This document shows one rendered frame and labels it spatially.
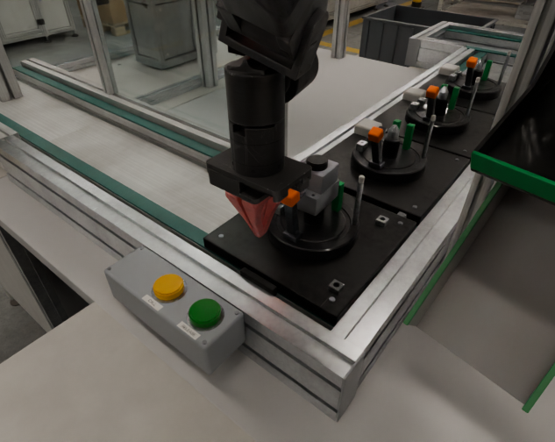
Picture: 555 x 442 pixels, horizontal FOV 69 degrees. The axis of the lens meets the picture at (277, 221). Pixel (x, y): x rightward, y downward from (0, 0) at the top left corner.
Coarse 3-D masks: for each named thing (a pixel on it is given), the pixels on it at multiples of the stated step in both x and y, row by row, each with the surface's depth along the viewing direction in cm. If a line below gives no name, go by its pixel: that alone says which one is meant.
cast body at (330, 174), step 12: (312, 156) 56; (312, 168) 55; (324, 168) 55; (336, 168) 56; (312, 180) 55; (324, 180) 55; (336, 180) 58; (312, 192) 56; (324, 192) 56; (336, 192) 60; (300, 204) 57; (312, 204) 56; (324, 204) 58
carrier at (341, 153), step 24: (432, 120) 72; (360, 144) 78; (384, 144) 76; (408, 144) 78; (360, 168) 75; (384, 168) 74; (408, 168) 74; (432, 168) 77; (456, 168) 77; (384, 192) 71; (408, 192) 71; (432, 192) 71; (408, 216) 67
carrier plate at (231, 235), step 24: (240, 216) 66; (360, 216) 66; (384, 216) 66; (216, 240) 61; (240, 240) 61; (264, 240) 61; (360, 240) 61; (384, 240) 61; (240, 264) 59; (264, 264) 57; (288, 264) 57; (312, 264) 57; (336, 264) 57; (360, 264) 57; (384, 264) 59; (288, 288) 54; (312, 288) 54; (360, 288) 54; (336, 312) 51
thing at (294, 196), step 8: (288, 192) 53; (296, 192) 53; (304, 192) 55; (288, 200) 52; (296, 200) 53; (288, 208) 54; (296, 208) 55; (288, 216) 55; (296, 216) 56; (288, 224) 57; (296, 224) 57; (288, 232) 58; (296, 232) 58
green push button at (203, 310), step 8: (192, 304) 52; (200, 304) 51; (208, 304) 51; (216, 304) 51; (192, 312) 50; (200, 312) 50; (208, 312) 50; (216, 312) 50; (192, 320) 50; (200, 320) 50; (208, 320) 50; (216, 320) 50
